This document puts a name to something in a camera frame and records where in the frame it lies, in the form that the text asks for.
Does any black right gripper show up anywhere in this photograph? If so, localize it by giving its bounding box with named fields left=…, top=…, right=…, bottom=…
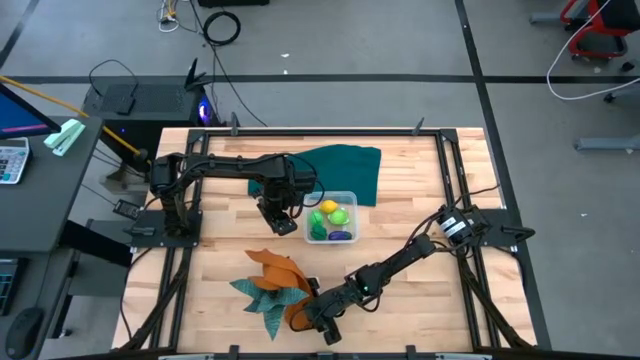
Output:
left=302, top=282, right=364, bottom=347

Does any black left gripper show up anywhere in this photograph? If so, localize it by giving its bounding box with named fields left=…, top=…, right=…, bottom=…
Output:
left=256, top=181, right=304, bottom=237

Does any orange cloth napkin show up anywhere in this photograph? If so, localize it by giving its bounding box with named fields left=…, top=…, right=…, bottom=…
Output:
left=243, top=248, right=322, bottom=332

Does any light green toy lime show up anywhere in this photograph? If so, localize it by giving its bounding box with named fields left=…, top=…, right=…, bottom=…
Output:
left=327, top=207, right=351, bottom=227

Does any clear plastic tupperware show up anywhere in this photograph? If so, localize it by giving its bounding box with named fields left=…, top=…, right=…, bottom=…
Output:
left=302, top=190, right=360, bottom=245

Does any teal patterned cloth napkin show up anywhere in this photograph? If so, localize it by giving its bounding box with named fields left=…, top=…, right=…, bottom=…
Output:
left=228, top=277, right=310, bottom=341

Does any dark green cloth mat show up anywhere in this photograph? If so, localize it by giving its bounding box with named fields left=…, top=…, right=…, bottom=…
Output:
left=248, top=143, right=383, bottom=208

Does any small black power box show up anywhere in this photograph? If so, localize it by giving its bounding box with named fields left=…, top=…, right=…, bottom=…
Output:
left=113, top=198, right=142, bottom=222

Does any black computer tower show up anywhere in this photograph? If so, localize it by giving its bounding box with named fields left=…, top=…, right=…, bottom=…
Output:
left=81, top=57, right=220, bottom=151

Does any mint green stapler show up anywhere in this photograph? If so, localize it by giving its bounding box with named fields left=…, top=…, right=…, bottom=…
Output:
left=43, top=118, right=87, bottom=158

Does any black desk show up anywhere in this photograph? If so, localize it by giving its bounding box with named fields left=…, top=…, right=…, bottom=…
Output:
left=0, top=115, right=105, bottom=360

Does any grey calculator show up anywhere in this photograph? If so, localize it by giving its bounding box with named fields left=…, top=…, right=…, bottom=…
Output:
left=0, top=137, right=33, bottom=186

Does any computer monitor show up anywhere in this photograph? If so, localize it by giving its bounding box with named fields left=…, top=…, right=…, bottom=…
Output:
left=0, top=82, right=63, bottom=142

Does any black computer mouse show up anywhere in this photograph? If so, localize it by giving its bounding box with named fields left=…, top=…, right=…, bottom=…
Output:
left=3, top=306, right=46, bottom=360

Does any black keyboard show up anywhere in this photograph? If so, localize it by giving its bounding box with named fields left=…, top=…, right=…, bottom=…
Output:
left=0, top=257, right=22, bottom=318

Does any grey metal floor bar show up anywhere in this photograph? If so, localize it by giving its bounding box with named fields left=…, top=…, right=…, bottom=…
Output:
left=574, top=133, right=640, bottom=153

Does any red and black chair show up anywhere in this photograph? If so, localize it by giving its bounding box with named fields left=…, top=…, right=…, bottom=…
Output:
left=559, top=0, right=640, bottom=62

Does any long black floor cable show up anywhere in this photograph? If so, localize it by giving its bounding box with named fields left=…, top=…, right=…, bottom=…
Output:
left=189, top=0, right=270, bottom=129

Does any black aluminium table frame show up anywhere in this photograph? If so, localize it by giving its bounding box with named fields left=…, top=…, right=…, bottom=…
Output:
left=118, top=127, right=552, bottom=360

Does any coiled black cable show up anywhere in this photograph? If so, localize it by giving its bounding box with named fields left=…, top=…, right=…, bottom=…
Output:
left=202, top=10, right=243, bottom=47

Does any bundle of loose cables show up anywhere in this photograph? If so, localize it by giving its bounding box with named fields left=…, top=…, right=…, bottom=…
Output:
left=156, top=0, right=182, bottom=34

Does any yellow cable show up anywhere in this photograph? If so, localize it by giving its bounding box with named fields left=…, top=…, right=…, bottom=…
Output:
left=0, top=74, right=145, bottom=157

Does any white cable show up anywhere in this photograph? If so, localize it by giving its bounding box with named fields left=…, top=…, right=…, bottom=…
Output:
left=546, top=0, right=640, bottom=102

